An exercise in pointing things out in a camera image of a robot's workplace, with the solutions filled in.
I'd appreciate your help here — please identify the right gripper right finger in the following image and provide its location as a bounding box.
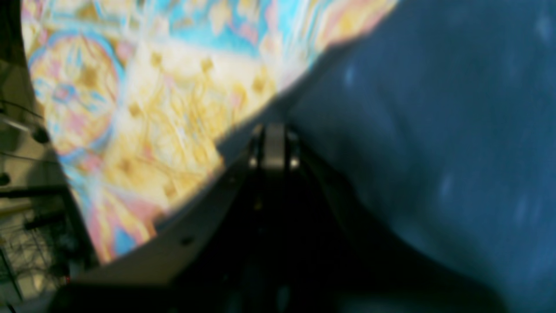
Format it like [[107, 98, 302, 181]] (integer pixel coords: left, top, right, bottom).
[[285, 129, 507, 313]]

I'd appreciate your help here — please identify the patterned tablecloth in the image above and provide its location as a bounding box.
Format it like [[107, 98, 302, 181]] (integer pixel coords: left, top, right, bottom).
[[20, 0, 397, 263]]

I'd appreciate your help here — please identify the dark blue t-shirt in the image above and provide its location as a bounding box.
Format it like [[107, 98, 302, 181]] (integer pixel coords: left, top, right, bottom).
[[217, 0, 556, 313]]

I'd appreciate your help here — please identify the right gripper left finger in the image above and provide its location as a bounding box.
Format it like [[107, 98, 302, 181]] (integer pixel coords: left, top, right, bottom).
[[48, 125, 265, 313]]

